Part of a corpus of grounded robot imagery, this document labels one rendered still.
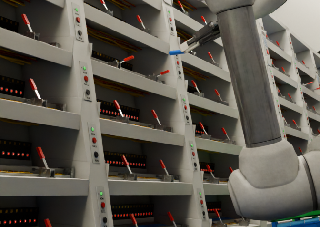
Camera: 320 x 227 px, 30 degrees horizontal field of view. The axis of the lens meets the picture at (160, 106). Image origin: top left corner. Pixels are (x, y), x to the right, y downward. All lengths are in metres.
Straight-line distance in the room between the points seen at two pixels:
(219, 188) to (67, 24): 1.10
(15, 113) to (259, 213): 0.69
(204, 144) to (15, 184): 1.22
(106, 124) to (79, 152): 0.17
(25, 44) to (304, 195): 0.84
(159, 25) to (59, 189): 1.08
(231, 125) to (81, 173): 1.43
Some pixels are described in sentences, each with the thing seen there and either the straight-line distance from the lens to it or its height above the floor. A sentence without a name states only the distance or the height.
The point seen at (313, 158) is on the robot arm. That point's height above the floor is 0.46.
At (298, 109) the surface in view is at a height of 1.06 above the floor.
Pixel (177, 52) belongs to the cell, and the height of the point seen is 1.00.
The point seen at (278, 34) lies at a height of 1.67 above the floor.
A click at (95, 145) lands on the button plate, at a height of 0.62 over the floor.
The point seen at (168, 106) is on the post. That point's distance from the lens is 2.41.
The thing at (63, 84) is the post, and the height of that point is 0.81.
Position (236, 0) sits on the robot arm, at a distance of 1.60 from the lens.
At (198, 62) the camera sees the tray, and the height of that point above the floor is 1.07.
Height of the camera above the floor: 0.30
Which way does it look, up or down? 13 degrees up
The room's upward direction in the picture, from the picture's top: 9 degrees counter-clockwise
